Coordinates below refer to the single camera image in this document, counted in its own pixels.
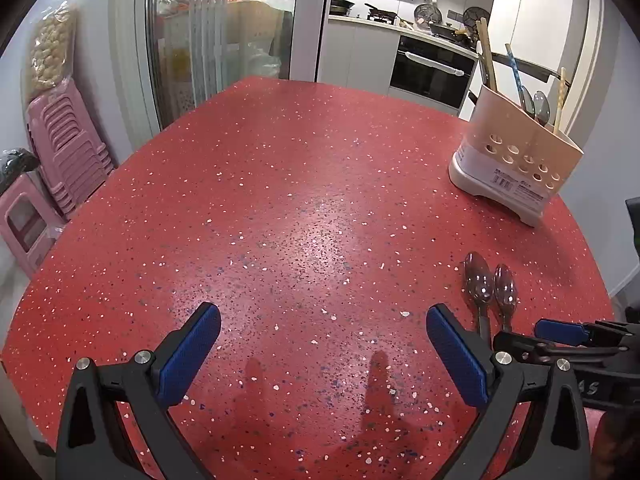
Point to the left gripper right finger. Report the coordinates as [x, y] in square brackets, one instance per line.
[553, 442]

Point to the glass sliding door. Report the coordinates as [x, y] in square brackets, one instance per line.
[191, 50]

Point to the black wok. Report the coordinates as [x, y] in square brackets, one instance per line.
[340, 7]

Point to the yellow patterned chopstick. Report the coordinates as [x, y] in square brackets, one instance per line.
[560, 101]

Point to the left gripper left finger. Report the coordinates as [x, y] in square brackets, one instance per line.
[93, 442]

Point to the grey transparent spoon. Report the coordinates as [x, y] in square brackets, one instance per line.
[541, 108]

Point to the blue patterned chopstick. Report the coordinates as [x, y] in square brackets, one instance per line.
[526, 100]

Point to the small pink stool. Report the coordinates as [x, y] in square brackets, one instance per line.
[30, 225]

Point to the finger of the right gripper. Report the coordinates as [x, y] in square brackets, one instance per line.
[553, 340]

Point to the bag of nuts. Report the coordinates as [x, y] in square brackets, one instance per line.
[49, 58]

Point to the pink plastic stool stack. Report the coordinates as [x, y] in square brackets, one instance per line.
[74, 161]

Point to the plain wooden chopstick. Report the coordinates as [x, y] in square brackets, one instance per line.
[482, 29]

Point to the pink cutlery holder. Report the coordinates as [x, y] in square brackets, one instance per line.
[509, 158]

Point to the black built-in oven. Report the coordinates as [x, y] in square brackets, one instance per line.
[432, 71]

